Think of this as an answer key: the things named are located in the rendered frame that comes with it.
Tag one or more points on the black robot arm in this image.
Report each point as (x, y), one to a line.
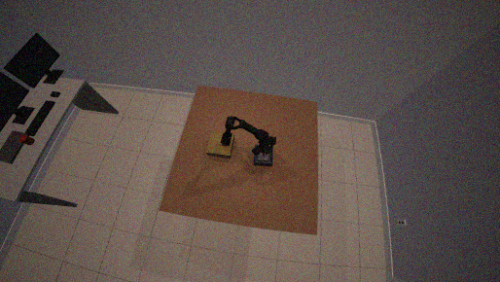
(260, 134)

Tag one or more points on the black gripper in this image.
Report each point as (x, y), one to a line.
(259, 150)

